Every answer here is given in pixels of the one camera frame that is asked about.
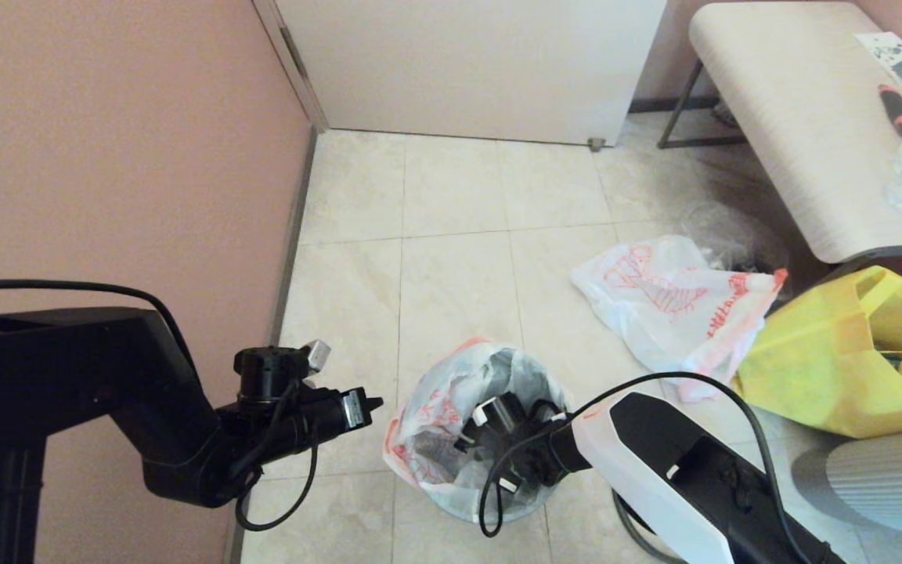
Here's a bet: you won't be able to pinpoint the grey door frame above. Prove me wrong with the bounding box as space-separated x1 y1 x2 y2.
254 0 330 134

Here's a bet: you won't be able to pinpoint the white wood bench metal legs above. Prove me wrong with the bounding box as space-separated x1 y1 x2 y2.
658 2 902 265

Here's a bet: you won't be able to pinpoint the yellow fabric bag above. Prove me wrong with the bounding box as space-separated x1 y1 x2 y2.
733 266 902 438

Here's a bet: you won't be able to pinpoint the black white printed paper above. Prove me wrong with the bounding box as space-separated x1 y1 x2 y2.
854 31 902 99

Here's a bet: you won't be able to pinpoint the white door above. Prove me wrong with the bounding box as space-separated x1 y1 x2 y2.
275 0 667 148

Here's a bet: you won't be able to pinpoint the white red-print plastic bag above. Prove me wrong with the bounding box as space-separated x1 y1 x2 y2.
383 337 577 524

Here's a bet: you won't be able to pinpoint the grey bin rim ring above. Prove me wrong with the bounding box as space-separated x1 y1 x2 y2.
612 490 687 564

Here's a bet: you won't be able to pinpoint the clear plastic bag dark contents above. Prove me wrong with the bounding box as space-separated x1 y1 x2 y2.
682 202 792 273

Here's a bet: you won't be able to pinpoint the used white red plastic bag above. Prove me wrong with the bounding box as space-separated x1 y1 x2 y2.
572 235 788 402

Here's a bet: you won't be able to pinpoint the orange black hand tool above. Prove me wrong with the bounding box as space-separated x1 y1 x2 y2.
878 85 902 140

